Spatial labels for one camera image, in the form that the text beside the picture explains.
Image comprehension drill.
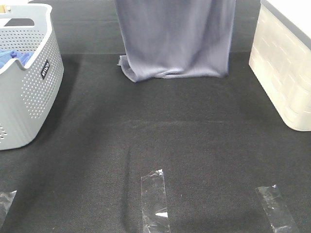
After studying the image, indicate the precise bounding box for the grey-blue towel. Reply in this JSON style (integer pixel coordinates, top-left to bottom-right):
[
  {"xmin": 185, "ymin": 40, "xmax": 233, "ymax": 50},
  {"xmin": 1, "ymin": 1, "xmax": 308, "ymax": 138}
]
[{"xmin": 115, "ymin": 0, "xmax": 236, "ymax": 83}]

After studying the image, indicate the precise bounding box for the middle clear tape strip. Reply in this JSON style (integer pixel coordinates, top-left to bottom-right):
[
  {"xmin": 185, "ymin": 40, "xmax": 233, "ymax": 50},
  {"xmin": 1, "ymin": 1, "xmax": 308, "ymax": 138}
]
[{"xmin": 141, "ymin": 169, "xmax": 171, "ymax": 233}]

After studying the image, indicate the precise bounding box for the clear tape strip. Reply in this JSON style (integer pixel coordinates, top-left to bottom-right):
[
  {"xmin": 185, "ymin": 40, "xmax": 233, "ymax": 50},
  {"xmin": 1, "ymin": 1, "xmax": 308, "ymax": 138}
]
[
  {"xmin": 0, "ymin": 190, "xmax": 17, "ymax": 228},
  {"xmin": 255, "ymin": 185, "xmax": 300, "ymax": 233},
  {"xmin": 141, "ymin": 169, "xmax": 171, "ymax": 233}
]

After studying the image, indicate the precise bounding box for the black basket label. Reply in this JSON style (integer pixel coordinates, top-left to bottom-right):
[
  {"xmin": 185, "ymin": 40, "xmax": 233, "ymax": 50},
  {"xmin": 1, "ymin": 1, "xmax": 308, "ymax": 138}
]
[{"xmin": 40, "ymin": 60, "xmax": 50, "ymax": 79}]

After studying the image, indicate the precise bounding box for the grey perforated laundry basket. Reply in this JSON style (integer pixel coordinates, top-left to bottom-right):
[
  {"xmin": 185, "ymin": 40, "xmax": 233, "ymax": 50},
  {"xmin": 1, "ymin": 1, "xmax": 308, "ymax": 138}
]
[{"xmin": 0, "ymin": 1, "xmax": 64, "ymax": 150}]

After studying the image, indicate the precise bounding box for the cream basket with grey rim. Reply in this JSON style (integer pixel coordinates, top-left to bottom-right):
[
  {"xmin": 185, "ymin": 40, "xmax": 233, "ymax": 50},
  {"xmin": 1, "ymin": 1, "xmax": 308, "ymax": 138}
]
[{"xmin": 249, "ymin": 0, "xmax": 311, "ymax": 132}]

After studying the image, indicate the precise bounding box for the right clear tape strip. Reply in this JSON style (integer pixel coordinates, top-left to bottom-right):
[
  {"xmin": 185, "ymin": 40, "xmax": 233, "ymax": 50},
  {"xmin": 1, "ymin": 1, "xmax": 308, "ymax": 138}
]
[{"xmin": 255, "ymin": 185, "xmax": 300, "ymax": 233}]

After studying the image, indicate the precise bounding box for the bright blue cloth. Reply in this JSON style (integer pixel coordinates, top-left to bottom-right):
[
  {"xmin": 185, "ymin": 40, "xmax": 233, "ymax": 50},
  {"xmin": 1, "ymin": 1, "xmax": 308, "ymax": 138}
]
[{"xmin": 0, "ymin": 50, "xmax": 34, "ymax": 68}]

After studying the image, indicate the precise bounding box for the left clear tape strip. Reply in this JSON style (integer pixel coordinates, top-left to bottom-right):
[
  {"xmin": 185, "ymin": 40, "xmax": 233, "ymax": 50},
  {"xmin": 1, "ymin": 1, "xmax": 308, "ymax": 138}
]
[{"xmin": 0, "ymin": 190, "xmax": 17, "ymax": 228}]

